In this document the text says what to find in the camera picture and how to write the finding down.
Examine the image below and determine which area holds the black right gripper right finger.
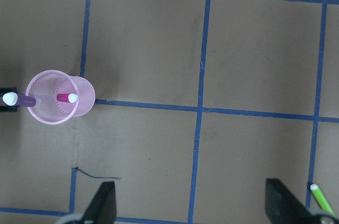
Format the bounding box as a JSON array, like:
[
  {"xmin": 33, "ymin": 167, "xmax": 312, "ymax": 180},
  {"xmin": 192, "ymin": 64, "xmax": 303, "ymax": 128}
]
[{"xmin": 265, "ymin": 178, "xmax": 338, "ymax": 223}]

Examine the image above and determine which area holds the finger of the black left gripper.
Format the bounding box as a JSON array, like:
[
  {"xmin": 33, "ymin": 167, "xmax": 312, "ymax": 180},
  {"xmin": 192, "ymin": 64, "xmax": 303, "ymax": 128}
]
[{"xmin": 1, "ymin": 87, "xmax": 18, "ymax": 112}]

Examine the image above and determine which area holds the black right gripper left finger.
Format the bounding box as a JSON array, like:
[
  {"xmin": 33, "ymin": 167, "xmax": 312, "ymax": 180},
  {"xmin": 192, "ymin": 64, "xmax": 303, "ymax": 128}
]
[{"xmin": 59, "ymin": 181, "xmax": 118, "ymax": 224}]

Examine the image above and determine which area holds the purple pen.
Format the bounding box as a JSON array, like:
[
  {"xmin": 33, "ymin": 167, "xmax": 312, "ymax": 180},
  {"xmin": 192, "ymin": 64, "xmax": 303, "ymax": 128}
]
[{"xmin": 2, "ymin": 92, "xmax": 38, "ymax": 107}]

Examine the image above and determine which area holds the pink pen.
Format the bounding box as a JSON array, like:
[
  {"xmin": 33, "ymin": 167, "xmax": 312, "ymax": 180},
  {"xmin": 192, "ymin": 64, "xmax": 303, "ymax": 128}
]
[{"xmin": 56, "ymin": 93, "xmax": 78, "ymax": 103}]

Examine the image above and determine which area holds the pink mesh cup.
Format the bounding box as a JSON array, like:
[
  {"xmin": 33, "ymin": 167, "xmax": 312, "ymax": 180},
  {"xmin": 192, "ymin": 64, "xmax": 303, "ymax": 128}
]
[{"xmin": 25, "ymin": 70, "xmax": 96, "ymax": 125}]

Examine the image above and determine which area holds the green pen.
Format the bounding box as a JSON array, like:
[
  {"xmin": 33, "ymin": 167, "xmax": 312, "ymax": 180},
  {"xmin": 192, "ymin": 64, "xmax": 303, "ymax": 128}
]
[{"xmin": 310, "ymin": 183, "xmax": 335, "ymax": 216}]

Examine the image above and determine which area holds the brown paper table cover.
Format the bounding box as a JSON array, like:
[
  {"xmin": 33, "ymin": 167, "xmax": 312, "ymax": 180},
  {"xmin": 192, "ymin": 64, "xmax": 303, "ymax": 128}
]
[{"xmin": 1, "ymin": 0, "xmax": 338, "ymax": 223}]

